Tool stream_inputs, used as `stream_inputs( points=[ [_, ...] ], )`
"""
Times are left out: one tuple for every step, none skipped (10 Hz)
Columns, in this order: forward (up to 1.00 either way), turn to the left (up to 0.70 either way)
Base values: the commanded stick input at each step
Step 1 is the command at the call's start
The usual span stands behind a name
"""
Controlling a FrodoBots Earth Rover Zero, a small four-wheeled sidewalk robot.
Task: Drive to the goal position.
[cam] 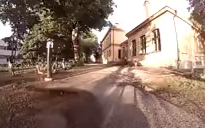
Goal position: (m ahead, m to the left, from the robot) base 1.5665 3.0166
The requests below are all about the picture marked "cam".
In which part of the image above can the beige building with dark windows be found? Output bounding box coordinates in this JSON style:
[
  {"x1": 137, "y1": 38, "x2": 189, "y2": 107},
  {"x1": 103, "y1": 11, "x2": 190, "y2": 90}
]
[{"x1": 124, "y1": 0, "x2": 205, "y2": 69}]

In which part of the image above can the row of parked bicycles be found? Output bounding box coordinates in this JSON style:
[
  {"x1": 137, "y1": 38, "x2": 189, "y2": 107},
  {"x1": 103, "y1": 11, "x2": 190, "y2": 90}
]
[{"x1": 33, "y1": 58, "x2": 76, "y2": 75}]

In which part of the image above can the pole with white sign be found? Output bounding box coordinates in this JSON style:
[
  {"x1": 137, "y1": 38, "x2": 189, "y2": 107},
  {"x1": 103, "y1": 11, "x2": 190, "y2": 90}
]
[{"x1": 44, "y1": 38, "x2": 55, "y2": 82}]

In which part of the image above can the grey asphalt path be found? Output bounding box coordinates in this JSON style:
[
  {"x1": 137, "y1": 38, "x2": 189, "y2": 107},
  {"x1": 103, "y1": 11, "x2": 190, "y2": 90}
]
[{"x1": 21, "y1": 63, "x2": 151, "y2": 128}]

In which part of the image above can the large leafy tree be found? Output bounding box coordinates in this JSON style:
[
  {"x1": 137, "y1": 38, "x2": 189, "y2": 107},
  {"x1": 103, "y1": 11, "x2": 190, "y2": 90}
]
[{"x1": 0, "y1": 0, "x2": 117, "y2": 68}]

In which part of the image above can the dirt and leaf ground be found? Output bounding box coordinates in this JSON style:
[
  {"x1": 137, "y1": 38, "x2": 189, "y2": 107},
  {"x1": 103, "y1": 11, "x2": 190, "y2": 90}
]
[{"x1": 0, "y1": 64, "x2": 101, "y2": 128}]

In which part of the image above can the metal fence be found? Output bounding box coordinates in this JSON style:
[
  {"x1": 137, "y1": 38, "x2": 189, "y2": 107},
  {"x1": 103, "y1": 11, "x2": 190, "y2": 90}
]
[{"x1": 179, "y1": 54, "x2": 205, "y2": 79}]

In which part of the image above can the gravel and grass verge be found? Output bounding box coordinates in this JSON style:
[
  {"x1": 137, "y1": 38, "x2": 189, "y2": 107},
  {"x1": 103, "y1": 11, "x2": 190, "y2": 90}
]
[{"x1": 121, "y1": 65, "x2": 205, "y2": 128}]

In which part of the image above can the beige building with tiled roof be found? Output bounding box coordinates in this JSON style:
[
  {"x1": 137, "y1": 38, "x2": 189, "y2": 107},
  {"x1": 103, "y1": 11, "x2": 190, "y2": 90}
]
[{"x1": 100, "y1": 23, "x2": 129, "y2": 65}]

